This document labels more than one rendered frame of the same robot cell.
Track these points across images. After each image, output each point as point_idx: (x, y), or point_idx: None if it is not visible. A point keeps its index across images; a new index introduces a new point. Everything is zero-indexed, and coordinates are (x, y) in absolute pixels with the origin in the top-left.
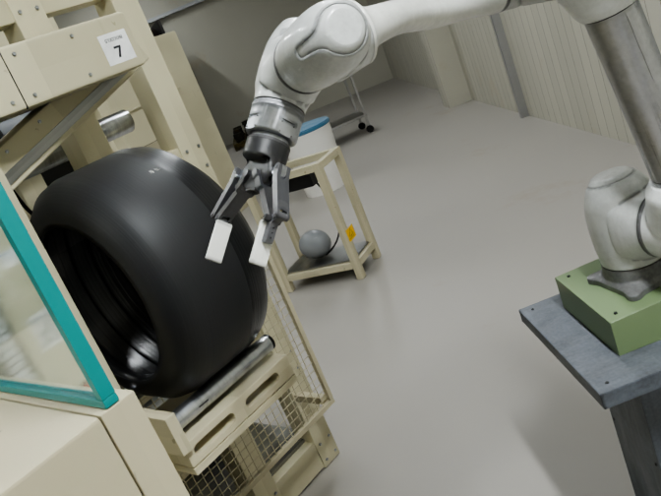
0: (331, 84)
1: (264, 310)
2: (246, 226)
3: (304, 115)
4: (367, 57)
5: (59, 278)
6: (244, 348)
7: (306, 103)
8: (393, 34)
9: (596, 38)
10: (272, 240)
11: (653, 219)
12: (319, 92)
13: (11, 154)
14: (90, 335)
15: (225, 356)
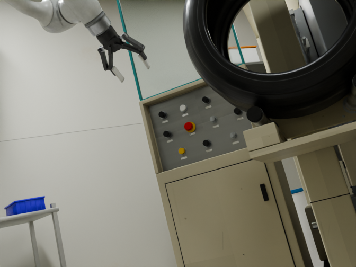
0: (64, 29)
1: (214, 89)
2: (184, 29)
3: (85, 24)
4: (46, 28)
5: (256, 26)
6: (248, 108)
7: (80, 22)
8: (30, 16)
9: None
10: (114, 74)
11: None
12: (72, 21)
13: None
14: (266, 60)
15: (237, 107)
